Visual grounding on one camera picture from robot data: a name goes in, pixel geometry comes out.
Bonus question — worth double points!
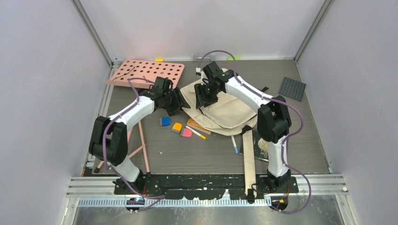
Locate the blue eraser block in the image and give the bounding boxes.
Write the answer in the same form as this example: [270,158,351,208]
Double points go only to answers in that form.
[160,117,171,127]

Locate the pink perforated stand board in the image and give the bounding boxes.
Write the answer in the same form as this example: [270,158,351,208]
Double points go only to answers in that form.
[106,59,184,89]

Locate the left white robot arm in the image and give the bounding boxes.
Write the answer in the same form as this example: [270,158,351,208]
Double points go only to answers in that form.
[88,76,190,194]

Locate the blue capped white marker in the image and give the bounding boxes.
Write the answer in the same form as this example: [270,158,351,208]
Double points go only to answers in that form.
[230,135,239,154]

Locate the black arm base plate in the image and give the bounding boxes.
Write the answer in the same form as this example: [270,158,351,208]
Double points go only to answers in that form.
[114,173,299,201]

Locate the orange eraser block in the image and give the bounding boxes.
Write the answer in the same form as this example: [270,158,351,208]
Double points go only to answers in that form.
[171,122,183,134]

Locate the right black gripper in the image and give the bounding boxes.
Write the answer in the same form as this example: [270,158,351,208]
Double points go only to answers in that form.
[194,82,221,109]

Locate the dark grey studded baseplate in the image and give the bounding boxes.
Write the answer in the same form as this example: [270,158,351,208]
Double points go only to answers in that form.
[278,77,306,102]

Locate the green tape tag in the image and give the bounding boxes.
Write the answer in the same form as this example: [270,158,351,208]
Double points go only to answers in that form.
[227,57,240,61]

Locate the pink eraser block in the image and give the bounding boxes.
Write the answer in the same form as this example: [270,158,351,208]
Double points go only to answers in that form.
[180,128,192,138]

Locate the orange paperback book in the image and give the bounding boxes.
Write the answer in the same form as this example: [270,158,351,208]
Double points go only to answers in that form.
[187,118,211,135]

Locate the cream canvas backpack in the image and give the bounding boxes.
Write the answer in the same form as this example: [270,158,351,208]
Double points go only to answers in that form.
[182,80,257,202]

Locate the yellow capped white marker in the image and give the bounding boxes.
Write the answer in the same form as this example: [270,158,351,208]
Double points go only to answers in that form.
[185,126,206,140]

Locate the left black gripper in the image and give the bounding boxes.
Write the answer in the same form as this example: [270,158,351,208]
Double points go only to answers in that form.
[162,87,190,117]

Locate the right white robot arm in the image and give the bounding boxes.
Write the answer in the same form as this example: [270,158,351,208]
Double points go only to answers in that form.
[194,62,291,192]

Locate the black moon cover book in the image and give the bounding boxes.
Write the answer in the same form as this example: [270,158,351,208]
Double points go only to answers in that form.
[252,130,287,164]

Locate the pink tripod stand legs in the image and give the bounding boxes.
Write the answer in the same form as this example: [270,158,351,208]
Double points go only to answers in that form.
[92,121,151,177]

